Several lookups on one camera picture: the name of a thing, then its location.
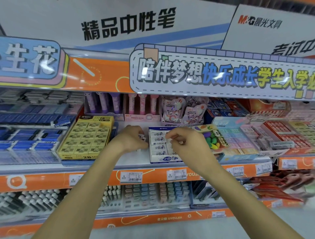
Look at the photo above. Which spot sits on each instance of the person's right hand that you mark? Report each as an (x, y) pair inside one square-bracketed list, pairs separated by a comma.
[(190, 142)]

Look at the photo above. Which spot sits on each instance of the person's left hand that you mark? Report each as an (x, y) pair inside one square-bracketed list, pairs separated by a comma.
[(129, 140)]

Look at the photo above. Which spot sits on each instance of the person's left fingers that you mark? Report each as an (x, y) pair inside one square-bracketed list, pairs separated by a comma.
[(142, 145)]

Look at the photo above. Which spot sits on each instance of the person's right fingers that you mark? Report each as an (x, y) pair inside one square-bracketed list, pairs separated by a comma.
[(175, 135)]

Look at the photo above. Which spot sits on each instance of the small white eraser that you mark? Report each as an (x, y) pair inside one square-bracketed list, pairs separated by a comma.
[(141, 136)]

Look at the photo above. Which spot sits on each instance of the person's left forearm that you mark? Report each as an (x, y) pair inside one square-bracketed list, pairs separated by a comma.
[(81, 194)]

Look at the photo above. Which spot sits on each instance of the person's right forearm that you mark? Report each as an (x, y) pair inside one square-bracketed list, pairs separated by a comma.
[(236, 197)]

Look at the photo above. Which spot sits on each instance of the white eraser display box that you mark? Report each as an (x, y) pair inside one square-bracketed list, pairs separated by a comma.
[(157, 152)]

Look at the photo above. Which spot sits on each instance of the box of cartoon character packets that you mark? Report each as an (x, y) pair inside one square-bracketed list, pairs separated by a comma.
[(183, 110)]

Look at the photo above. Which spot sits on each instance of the white price tag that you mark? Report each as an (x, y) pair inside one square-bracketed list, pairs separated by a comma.
[(131, 177), (176, 174), (75, 179), (277, 203), (263, 168), (235, 171), (289, 164), (218, 214)]

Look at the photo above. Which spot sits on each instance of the fruit-shaped eraser pack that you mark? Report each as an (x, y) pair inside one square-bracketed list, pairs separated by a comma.
[(214, 137)]

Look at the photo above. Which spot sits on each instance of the pink pen display box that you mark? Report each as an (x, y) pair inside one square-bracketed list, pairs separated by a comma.
[(141, 105)]

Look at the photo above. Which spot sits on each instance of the pastel correction tape display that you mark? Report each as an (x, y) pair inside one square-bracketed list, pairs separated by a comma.
[(155, 194)]

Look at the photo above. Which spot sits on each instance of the purple pen display box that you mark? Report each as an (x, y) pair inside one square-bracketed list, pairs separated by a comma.
[(103, 103)]

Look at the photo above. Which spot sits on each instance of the pastel eraser display box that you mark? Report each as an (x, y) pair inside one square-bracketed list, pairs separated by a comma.
[(233, 137)]

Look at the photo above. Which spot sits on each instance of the row of white-capped pens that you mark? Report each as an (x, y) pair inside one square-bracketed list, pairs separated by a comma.
[(112, 195)]

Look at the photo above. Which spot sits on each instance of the stack of blue red boxes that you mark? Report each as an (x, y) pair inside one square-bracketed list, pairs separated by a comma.
[(227, 107)]

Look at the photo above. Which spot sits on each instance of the row of dark pens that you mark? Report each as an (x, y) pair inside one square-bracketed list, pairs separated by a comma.
[(203, 192)]

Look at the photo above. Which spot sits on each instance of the long lilac-bordered banner sign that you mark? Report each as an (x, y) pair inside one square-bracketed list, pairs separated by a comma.
[(221, 73)]

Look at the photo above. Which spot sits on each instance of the pink eraser display box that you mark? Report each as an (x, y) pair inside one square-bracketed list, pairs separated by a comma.
[(256, 136)]

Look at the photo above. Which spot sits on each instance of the orange shelf header panel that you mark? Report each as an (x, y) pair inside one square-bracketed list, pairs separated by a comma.
[(103, 73)]

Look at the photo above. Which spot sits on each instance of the orange display box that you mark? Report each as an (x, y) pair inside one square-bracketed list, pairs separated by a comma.
[(268, 105)]

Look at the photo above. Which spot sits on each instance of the red eraser display box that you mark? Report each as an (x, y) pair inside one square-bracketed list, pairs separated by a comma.
[(283, 133)]

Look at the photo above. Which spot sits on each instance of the rows of grey erasers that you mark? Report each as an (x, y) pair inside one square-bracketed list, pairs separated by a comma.
[(41, 96)]

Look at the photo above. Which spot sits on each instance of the rows of blue erasers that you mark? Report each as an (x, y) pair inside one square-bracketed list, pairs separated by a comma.
[(27, 137)]

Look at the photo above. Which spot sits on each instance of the pile of red packets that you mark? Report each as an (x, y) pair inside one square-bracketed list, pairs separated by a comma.
[(283, 184)]

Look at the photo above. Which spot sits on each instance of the white sign with black characters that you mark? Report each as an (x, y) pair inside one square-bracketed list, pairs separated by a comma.
[(128, 22)]

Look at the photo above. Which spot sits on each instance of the row of black white pens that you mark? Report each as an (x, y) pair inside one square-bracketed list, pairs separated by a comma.
[(29, 202)]

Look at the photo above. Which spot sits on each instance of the pale yellow eraser display box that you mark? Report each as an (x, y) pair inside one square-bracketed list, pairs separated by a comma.
[(305, 129)]

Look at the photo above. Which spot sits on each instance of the blue pink bubble sign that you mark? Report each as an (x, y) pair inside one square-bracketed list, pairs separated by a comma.
[(29, 61)]

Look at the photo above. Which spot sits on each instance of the white brand sign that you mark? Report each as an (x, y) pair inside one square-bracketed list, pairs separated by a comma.
[(270, 27)]

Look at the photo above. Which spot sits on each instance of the orange shelf price rail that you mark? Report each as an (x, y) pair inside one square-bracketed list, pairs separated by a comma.
[(152, 176)]

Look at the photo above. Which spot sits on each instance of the orange bottom shelf rail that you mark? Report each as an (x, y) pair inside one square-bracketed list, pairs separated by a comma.
[(137, 220)]

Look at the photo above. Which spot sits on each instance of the short orange shelf rail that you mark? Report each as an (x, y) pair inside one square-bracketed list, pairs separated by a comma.
[(305, 162)]

